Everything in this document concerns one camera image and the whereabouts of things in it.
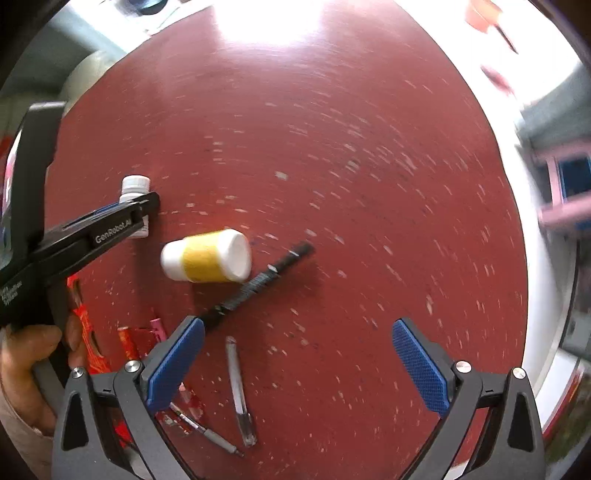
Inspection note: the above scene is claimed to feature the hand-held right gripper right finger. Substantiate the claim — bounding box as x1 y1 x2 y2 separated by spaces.
392 318 546 480

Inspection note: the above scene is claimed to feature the person's left hand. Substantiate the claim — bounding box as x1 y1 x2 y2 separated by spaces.
0 314 88 437

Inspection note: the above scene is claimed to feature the orange blurred object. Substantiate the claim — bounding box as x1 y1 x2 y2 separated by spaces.
464 0 504 33

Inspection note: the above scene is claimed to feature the small white capped bottle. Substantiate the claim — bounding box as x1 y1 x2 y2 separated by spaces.
119 175 152 239

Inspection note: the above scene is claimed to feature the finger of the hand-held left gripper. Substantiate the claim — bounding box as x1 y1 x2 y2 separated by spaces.
32 191 161 278

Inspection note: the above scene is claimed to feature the black marker pen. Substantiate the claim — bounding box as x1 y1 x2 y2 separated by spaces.
199 242 317 330

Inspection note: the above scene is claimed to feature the small red blurred object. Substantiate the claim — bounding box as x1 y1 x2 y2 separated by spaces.
480 65 514 95

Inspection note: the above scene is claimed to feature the white and yellow paper cup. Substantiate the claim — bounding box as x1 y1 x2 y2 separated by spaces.
160 228 253 283

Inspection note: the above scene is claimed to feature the grey ballpoint pen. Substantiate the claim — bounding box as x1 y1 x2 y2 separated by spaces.
168 401 245 457

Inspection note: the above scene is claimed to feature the pink stool blue seat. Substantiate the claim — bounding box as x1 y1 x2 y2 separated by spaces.
531 143 591 236

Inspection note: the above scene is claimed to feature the clear plastic pen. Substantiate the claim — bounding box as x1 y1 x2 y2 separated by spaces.
225 336 258 448

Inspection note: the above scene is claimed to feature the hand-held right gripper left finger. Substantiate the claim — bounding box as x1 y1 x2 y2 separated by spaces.
52 316 206 480

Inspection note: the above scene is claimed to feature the person's left forearm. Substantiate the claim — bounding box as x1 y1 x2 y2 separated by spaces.
0 392 54 480

